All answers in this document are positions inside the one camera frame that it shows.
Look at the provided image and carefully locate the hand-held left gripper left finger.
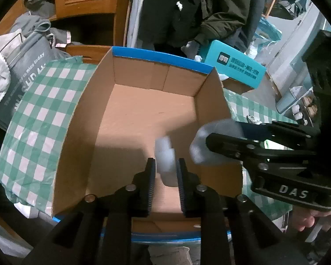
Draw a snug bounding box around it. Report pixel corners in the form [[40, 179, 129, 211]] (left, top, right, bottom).
[[22, 157, 157, 265]]

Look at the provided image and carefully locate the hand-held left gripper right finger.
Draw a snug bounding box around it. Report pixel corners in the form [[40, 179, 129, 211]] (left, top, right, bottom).
[[178, 158, 309, 265]]

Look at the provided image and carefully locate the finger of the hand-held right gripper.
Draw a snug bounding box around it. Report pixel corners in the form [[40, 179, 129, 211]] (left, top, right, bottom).
[[205, 132, 323, 172], [238, 120, 322, 150]]

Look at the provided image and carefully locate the grey sock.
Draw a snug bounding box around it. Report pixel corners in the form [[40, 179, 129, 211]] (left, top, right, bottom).
[[189, 119, 250, 165]]

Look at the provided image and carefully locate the blue-edged cardboard box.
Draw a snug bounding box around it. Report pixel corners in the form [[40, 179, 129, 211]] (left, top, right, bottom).
[[52, 46, 244, 250]]

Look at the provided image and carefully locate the person's right hand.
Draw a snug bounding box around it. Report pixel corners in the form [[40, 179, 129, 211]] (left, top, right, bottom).
[[291, 199, 331, 232]]

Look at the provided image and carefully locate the clear plastic storage bin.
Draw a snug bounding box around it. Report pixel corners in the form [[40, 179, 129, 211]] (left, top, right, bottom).
[[276, 87, 318, 114]]

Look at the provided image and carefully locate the white cloth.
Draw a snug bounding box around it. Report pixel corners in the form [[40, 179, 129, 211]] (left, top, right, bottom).
[[147, 244, 194, 265]]

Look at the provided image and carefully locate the teal printed box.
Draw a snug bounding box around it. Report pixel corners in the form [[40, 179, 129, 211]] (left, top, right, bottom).
[[203, 40, 267, 90]]

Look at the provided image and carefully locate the teal plastic bag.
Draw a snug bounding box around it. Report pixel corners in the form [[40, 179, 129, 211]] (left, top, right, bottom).
[[254, 17, 284, 56]]

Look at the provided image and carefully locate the green checked tablecloth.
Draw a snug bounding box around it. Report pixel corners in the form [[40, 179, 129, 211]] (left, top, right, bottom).
[[0, 57, 298, 227]]

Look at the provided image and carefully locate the dark hanging jacket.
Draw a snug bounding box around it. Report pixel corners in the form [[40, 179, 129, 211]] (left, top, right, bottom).
[[138, 0, 265, 58]]

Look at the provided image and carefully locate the white hanging garment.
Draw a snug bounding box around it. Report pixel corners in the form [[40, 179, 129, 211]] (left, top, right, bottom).
[[127, 0, 155, 50]]

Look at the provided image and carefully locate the grey printed tote bag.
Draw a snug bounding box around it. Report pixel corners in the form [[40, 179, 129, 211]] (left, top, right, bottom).
[[0, 33, 69, 133]]

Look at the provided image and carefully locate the wooden louvred wardrobe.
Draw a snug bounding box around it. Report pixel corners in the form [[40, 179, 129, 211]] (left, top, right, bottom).
[[0, 0, 133, 64]]

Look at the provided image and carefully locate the grey hooded garment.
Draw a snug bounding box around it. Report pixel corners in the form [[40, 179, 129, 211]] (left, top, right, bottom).
[[9, 14, 72, 47]]

